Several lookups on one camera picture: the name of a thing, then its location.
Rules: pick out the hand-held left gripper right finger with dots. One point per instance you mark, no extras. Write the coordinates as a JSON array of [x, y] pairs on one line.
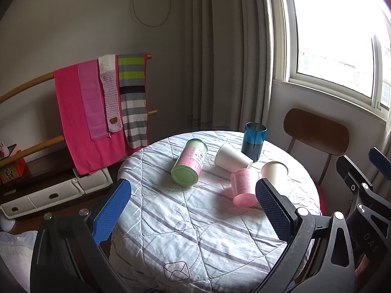
[[275, 212]]

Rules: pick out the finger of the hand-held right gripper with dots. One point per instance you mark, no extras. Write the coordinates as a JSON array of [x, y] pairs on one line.
[[380, 160], [351, 172]]

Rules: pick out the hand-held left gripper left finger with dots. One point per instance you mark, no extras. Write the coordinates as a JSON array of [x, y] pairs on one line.
[[111, 212]]

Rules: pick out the pink plastic cup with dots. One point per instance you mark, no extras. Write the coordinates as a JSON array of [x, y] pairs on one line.
[[244, 189]]

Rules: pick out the white paper cup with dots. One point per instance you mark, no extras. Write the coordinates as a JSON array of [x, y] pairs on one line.
[[230, 158]]

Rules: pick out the cream paper cup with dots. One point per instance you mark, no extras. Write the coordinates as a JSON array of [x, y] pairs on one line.
[[275, 172]]

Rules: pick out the blue metal cup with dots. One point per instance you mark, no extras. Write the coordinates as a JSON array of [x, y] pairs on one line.
[[253, 142]]

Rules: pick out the small white drawer box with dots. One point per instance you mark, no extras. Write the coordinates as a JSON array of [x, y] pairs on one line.
[[96, 178]]

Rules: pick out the brown wooden chair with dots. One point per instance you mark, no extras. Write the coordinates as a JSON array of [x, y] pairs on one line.
[[314, 131]]

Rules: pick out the wide white drawer box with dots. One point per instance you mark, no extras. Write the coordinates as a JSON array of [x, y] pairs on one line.
[[42, 197]]

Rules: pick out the striped quilted table cover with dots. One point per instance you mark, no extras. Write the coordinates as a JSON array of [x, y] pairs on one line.
[[183, 222]]

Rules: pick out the pink and green tin can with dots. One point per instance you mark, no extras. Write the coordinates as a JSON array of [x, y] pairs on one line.
[[188, 163]]

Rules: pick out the hot pink towel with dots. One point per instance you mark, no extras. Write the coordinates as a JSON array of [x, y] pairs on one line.
[[74, 119]]

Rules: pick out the white bedding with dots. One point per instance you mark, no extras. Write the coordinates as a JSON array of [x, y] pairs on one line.
[[15, 259]]

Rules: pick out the red cardboard box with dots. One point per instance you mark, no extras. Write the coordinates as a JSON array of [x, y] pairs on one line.
[[12, 171]]

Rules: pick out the light pink cloth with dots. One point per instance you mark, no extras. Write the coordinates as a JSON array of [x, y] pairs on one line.
[[91, 103]]

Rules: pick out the pink knitted scarf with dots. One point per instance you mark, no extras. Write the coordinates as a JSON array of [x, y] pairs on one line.
[[110, 97]]

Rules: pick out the grey green striped scarf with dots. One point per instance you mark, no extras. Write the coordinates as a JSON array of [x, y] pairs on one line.
[[133, 97]]

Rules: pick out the tissue box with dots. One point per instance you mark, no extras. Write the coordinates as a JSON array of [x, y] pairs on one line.
[[9, 151]]

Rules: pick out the white framed window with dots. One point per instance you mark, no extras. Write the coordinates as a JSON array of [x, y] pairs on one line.
[[333, 27]]

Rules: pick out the wooden towel rack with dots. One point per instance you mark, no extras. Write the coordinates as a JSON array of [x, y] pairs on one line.
[[27, 82]]

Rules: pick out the beige curtain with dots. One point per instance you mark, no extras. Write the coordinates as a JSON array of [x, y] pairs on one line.
[[226, 55]]

